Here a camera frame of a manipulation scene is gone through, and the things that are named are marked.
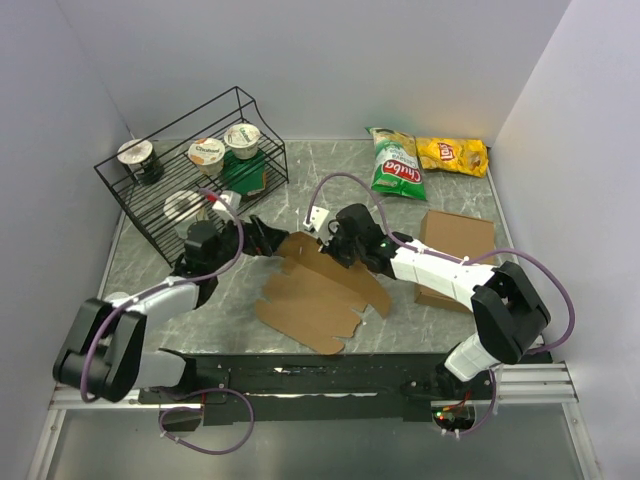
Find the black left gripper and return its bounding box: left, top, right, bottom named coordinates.
left=207, top=211, right=288, bottom=272

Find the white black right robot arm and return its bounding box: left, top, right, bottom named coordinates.
left=305, top=204, right=550, bottom=399

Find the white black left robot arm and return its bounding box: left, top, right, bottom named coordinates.
left=52, top=216, right=289, bottom=402

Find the folded brown cardboard box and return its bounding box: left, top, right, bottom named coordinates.
left=414, top=210, right=495, bottom=313

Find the green snack packet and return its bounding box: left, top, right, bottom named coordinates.
left=221, top=150, right=267, bottom=197

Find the green Chuba chips bag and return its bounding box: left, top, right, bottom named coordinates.
left=366, top=127, right=427, bottom=201

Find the green Chobani yogurt cup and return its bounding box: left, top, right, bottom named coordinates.
left=223, top=123, right=261, bottom=160

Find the orange Chobani yogurt cup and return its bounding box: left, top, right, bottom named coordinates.
left=187, top=138, right=226, bottom=176

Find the yellow Lays chips bag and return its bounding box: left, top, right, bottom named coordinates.
left=416, top=137, right=489, bottom=178

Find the dark yogurt cup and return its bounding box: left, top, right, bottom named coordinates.
left=116, top=139, right=164, bottom=186

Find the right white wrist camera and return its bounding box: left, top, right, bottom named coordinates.
left=303, top=206, right=329, bottom=235

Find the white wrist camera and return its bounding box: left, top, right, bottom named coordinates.
left=206, top=190, right=242, bottom=211
left=303, top=206, right=329, bottom=235

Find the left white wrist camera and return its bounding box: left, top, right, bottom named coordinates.
left=206, top=190, right=242, bottom=211

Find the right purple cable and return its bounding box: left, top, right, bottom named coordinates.
left=308, top=172, right=576, bottom=436

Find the purple cable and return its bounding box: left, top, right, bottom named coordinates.
left=79, top=187, right=255, bottom=455
left=308, top=172, right=576, bottom=436

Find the white ring yogurt cup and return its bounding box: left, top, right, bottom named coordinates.
left=163, top=190, right=208, bottom=240

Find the black wire rack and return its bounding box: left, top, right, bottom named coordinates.
left=94, top=86, right=289, bottom=264

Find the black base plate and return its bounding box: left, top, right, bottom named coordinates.
left=138, top=353, right=492, bottom=426

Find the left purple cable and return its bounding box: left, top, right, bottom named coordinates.
left=79, top=187, right=255, bottom=455

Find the aluminium rail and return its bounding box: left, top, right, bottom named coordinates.
left=49, top=363, right=578, bottom=411

